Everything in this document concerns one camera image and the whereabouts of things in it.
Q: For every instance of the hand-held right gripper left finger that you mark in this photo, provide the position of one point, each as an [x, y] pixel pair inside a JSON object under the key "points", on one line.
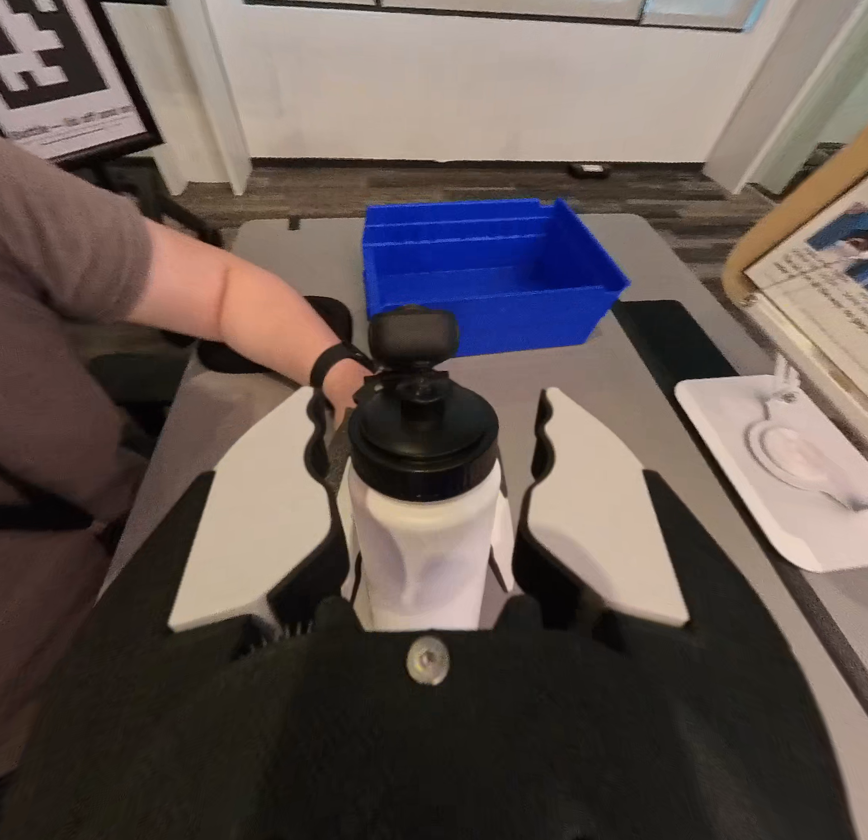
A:
{"points": [[264, 528]]}

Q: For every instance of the white plastic bottle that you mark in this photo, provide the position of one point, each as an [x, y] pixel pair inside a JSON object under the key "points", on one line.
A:
{"points": [[420, 555]]}

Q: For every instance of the printed instruction sheet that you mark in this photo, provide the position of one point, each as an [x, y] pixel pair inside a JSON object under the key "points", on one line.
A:
{"points": [[827, 291]]}

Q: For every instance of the dark chair seat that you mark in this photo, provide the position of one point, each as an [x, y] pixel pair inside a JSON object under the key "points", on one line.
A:
{"points": [[129, 379]]}

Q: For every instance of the black rectangular pad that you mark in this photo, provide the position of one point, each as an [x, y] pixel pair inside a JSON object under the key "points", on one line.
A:
{"points": [[671, 338]]}

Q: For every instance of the black sign easel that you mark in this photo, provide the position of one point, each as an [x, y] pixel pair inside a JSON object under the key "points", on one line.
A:
{"points": [[196, 226]]}

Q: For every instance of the small black floor box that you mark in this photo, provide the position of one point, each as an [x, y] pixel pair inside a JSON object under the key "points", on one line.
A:
{"points": [[590, 171]]}

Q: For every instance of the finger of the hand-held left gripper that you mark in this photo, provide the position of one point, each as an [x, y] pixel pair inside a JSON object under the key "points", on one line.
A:
{"points": [[505, 548], [346, 521]]}

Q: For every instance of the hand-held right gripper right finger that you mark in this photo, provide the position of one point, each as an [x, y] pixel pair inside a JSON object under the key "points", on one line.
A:
{"points": [[597, 528]]}

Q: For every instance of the black bottle lid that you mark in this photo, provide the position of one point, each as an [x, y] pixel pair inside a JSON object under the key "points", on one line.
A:
{"points": [[420, 446]]}

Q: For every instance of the black wristband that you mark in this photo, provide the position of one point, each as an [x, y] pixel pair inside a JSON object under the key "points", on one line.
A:
{"points": [[325, 365]]}

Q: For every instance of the person's left hand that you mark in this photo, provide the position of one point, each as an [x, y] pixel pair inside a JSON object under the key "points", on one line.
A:
{"points": [[342, 392]]}

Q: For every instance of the blue plastic bin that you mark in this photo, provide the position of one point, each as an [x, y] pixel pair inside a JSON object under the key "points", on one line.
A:
{"points": [[529, 318]]}

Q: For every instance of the framed marker sign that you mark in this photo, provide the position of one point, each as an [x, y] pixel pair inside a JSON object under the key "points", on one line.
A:
{"points": [[68, 107]]}

